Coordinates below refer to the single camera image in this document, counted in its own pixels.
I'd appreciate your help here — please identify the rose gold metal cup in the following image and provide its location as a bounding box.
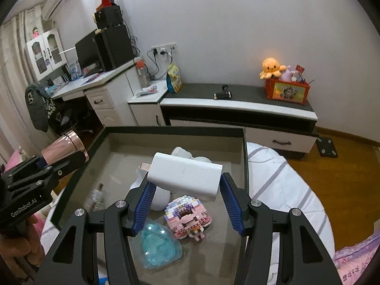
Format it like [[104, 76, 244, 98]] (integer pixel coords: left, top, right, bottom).
[[41, 130, 89, 174]]

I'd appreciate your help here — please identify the blue white box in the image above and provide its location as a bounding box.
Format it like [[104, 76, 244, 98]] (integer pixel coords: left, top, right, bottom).
[[67, 60, 81, 81]]

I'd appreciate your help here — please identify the black body scale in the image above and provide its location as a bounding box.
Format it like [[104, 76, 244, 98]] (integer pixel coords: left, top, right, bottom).
[[316, 136, 339, 158]]

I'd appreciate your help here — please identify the clear blue plastic container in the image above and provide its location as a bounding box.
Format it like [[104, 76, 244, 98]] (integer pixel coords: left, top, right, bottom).
[[139, 218, 183, 269]]

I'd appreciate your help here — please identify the white glass door cabinet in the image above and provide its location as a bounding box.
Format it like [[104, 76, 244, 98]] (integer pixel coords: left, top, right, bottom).
[[26, 28, 67, 81]]

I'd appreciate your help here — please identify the white power adapter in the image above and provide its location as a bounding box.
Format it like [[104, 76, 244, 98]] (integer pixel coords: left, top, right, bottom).
[[139, 152, 224, 202]]

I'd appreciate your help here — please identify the person's left hand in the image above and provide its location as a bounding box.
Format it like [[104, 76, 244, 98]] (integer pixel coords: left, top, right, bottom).
[[0, 214, 45, 285]]

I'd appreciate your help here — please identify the red printed storage box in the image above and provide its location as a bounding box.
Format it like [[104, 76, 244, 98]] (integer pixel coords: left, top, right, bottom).
[[265, 77, 311, 105]]

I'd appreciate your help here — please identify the pink plush toy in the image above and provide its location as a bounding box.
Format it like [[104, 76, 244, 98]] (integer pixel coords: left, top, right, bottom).
[[279, 65, 294, 81]]

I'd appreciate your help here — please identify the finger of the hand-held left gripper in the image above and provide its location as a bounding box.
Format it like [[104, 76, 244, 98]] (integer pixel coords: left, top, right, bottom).
[[1, 154, 52, 183], [6, 154, 88, 196]]

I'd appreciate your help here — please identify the white desk with drawers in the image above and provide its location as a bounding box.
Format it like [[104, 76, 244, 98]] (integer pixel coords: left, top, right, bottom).
[[52, 56, 141, 127]]

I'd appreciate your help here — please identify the pink printed quilt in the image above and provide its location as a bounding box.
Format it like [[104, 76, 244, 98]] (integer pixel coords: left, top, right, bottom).
[[332, 232, 380, 285]]

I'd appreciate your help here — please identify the printed flat packet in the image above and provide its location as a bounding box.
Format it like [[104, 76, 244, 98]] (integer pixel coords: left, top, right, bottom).
[[135, 85, 159, 97]]

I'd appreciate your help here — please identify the small black handheld device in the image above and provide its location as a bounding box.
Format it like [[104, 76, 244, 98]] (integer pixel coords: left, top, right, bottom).
[[213, 85, 231, 99]]

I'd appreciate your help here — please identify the pink brick toy house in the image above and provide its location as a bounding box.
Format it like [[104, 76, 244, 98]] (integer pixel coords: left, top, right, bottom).
[[163, 196, 213, 242]]

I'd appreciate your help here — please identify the orange octopus plush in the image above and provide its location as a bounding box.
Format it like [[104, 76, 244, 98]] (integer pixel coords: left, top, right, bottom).
[[260, 58, 287, 80]]

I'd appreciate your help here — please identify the black white tv cabinet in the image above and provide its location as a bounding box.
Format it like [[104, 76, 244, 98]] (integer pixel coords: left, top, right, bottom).
[[160, 82, 319, 159]]

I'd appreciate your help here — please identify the grey printed jacket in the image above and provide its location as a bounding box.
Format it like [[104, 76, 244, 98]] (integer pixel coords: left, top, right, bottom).
[[25, 81, 64, 133]]

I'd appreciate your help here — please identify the small clear bottle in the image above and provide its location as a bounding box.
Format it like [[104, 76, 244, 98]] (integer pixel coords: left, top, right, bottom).
[[89, 182, 107, 211]]

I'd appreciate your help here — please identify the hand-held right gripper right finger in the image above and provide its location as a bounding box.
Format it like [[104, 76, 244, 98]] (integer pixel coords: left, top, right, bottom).
[[220, 172, 343, 285]]

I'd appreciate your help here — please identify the white wall socket strip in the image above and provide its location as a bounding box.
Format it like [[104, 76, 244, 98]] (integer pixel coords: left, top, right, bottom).
[[151, 43, 178, 54]]

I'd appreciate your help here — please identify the white lumpy figure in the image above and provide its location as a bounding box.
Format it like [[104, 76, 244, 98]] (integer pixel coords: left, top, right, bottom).
[[171, 146, 213, 164]]

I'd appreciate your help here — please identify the black computer monitor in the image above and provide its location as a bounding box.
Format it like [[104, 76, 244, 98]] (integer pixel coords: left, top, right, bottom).
[[75, 32, 104, 71]]

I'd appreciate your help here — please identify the large pink box black rim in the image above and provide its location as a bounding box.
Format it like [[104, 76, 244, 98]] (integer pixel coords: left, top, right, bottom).
[[50, 125, 250, 285]]

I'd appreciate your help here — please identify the beige curtain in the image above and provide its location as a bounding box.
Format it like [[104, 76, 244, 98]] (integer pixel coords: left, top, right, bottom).
[[0, 10, 45, 167]]

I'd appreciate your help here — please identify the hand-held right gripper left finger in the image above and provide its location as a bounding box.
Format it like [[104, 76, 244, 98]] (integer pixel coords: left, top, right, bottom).
[[37, 181, 156, 285]]

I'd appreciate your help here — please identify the black speaker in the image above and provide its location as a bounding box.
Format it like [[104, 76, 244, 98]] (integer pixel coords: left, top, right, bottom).
[[94, 4, 123, 28]]

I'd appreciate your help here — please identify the pale grey round ball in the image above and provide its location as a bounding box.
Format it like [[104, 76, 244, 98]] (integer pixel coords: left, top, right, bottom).
[[151, 188, 173, 212]]

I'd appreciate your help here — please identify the black power cable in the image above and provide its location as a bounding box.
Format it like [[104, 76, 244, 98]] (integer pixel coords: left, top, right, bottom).
[[147, 50, 161, 81]]

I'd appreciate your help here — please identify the black office chair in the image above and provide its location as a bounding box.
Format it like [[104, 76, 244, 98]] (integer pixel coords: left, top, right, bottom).
[[47, 107, 95, 138]]

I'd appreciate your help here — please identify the black computer tower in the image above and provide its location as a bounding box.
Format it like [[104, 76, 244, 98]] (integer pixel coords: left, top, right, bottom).
[[94, 24, 135, 71]]

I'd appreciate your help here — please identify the small white side cabinet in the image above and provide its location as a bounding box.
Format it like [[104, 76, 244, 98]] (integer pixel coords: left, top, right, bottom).
[[128, 80, 167, 127]]

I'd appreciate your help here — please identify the bottle with orange cap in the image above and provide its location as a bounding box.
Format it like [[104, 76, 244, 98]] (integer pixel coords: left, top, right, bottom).
[[135, 59, 151, 87]]

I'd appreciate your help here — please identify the colourful snack bag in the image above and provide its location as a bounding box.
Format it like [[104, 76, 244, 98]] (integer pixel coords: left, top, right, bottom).
[[166, 63, 183, 93]]

